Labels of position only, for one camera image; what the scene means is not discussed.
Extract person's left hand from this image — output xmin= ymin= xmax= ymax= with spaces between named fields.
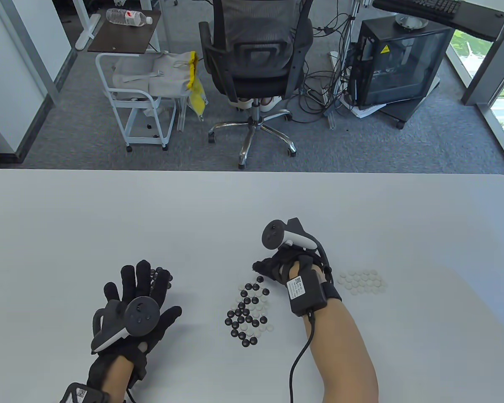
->
xmin=86 ymin=260 xmax=182 ymax=389

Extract person's right hand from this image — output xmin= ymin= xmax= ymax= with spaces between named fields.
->
xmin=252 ymin=249 xmax=332 ymax=284

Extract group of black go stones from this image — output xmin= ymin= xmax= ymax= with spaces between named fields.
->
xmin=150 ymin=267 xmax=173 ymax=290

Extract pile of mixed go stones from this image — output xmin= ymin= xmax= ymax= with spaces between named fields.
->
xmin=225 ymin=276 xmax=276 ymax=348

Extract group of white go stones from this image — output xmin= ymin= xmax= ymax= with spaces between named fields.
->
xmin=337 ymin=270 xmax=388 ymax=294

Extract person's right forearm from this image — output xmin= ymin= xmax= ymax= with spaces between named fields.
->
xmin=292 ymin=262 xmax=378 ymax=403

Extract black white hand controller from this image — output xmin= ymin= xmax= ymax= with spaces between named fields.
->
xmin=262 ymin=217 xmax=318 ymax=251
xmin=91 ymin=297 xmax=160 ymax=352

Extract white metal cart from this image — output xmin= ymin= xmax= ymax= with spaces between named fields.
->
xmin=95 ymin=52 xmax=178 ymax=152

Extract aluminium profile stand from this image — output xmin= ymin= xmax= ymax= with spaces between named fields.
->
xmin=328 ymin=0 xmax=362 ymax=128

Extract white papers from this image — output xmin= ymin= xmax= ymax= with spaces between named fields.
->
xmin=340 ymin=94 xmax=387 ymax=119

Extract black mesh office chair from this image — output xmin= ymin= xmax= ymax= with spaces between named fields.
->
xmin=199 ymin=0 xmax=315 ymax=170

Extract yellow plastic bag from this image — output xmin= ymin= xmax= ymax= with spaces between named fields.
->
xmin=186 ymin=51 xmax=208 ymax=122

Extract black rolling platform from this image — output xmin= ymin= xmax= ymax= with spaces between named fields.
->
xmin=378 ymin=76 xmax=441 ymax=130

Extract grey fabric bag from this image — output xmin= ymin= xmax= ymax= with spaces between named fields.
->
xmin=111 ymin=52 xmax=194 ymax=99

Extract small brown side table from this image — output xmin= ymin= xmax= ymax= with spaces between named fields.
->
xmin=87 ymin=8 xmax=162 ymax=54

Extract black computer tower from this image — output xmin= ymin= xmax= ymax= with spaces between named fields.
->
xmin=348 ymin=18 xmax=455 ymax=107

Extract white desk leg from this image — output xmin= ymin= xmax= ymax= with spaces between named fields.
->
xmin=73 ymin=0 xmax=102 ymax=52

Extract clear plastic water bottle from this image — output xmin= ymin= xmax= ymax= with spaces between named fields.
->
xmin=106 ymin=8 xmax=153 ymax=27

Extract white bowl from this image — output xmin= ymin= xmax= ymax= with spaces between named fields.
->
xmin=395 ymin=13 xmax=429 ymax=31

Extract black keyboard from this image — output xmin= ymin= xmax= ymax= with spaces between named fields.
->
xmin=409 ymin=0 xmax=462 ymax=19

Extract black desk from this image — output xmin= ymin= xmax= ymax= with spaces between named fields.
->
xmin=372 ymin=0 xmax=504 ymax=42

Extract black boxed wrist camera module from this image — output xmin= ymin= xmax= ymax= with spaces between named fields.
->
xmin=286 ymin=271 xmax=342 ymax=317

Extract black framed wrist camera module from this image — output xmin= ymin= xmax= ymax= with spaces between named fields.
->
xmin=60 ymin=382 xmax=110 ymax=403

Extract tangle of black cables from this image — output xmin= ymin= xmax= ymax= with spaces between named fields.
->
xmin=292 ymin=0 xmax=362 ymax=124

